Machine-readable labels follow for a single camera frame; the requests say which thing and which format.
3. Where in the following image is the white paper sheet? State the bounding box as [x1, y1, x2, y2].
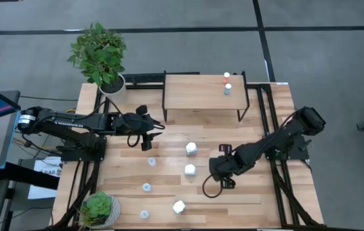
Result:
[27, 156, 63, 200]

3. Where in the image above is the black desk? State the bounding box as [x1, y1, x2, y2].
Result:
[0, 158, 61, 231]

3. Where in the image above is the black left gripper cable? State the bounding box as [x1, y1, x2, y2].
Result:
[126, 132, 143, 149]

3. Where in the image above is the wooden shelf with black frame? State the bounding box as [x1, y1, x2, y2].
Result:
[161, 70, 250, 123]

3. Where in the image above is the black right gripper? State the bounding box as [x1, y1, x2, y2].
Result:
[209, 144, 250, 190]

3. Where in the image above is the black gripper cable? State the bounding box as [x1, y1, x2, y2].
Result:
[202, 175, 225, 199]
[126, 132, 143, 149]

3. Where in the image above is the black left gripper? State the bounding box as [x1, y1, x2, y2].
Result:
[116, 105, 166, 151]

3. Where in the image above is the leafy plant in white pot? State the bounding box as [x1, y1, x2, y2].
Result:
[66, 21, 128, 104]

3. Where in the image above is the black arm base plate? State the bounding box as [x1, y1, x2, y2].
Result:
[60, 136, 108, 162]
[263, 134, 310, 161]

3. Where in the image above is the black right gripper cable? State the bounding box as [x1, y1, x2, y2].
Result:
[202, 175, 225, 199]

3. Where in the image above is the black aluminium rig frame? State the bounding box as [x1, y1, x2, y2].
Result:
[50, 71, 329, 231]

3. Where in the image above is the succulent in white patterned pot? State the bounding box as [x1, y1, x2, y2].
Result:
[78, 191, 122, 229]

